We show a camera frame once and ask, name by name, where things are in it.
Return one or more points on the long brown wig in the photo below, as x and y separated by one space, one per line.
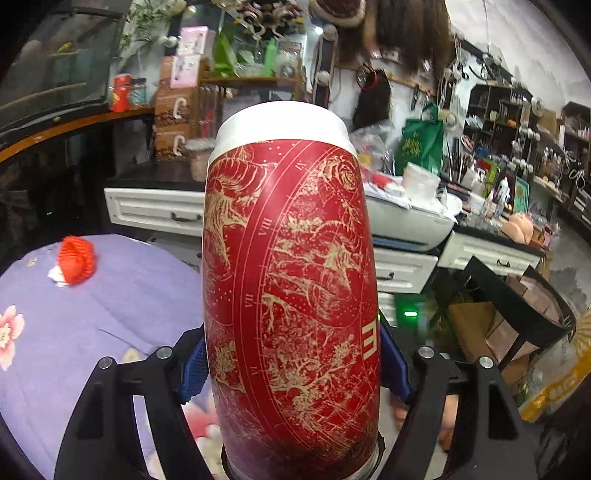
411 37

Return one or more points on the pink box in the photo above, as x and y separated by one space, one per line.
187 69

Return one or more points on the black bin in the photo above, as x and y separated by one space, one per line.
549 336

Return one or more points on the wooden counter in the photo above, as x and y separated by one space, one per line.
69 127

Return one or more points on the dark glass enclosure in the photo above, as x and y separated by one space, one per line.
55 69

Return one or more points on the white printer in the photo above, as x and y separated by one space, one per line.
406 221

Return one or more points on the red gold patterned can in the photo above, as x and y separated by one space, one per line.
291 277

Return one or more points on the red fur-trimmed hat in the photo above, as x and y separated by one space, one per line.
337 14

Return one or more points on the dark wooden shelf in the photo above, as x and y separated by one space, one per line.
498 115

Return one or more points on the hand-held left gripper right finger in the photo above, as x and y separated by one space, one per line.
397 364

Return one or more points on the purple floral printed blanket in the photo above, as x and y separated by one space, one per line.
69 332

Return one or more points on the pink paper cup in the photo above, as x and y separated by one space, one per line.
199 159

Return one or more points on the cardboard box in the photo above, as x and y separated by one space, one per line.
175 108
173 143

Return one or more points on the green bag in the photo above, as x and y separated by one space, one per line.
422 143

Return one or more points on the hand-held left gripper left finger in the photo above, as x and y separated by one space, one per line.
194 369

